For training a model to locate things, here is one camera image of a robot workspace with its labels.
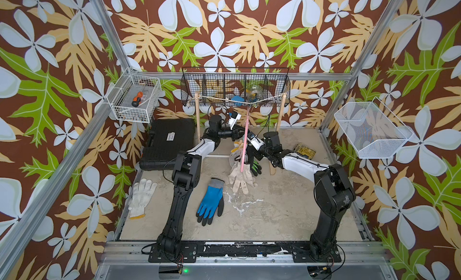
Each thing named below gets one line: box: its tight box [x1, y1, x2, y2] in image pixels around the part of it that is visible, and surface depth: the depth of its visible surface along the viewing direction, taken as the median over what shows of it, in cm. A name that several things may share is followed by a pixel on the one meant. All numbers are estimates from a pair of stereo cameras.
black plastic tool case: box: [139, 117, 196, 171], surface depth 107 cm
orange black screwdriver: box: [131, 91, 144, 108], surface depth 82 cm
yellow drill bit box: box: [293, 143, 317, 160], surface depth 107 cm
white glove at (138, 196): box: [124, 177, 158, 220], surface depth 92 cm
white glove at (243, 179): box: [228, 162, 258, 195], surface depth 93 cm
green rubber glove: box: [249, 156, 262, 177], surface depth 98 cm
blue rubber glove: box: [195, 177, 225, 227], surface depth 86 cm
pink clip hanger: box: [240, 106, 251, 173], surface depth 75 cm
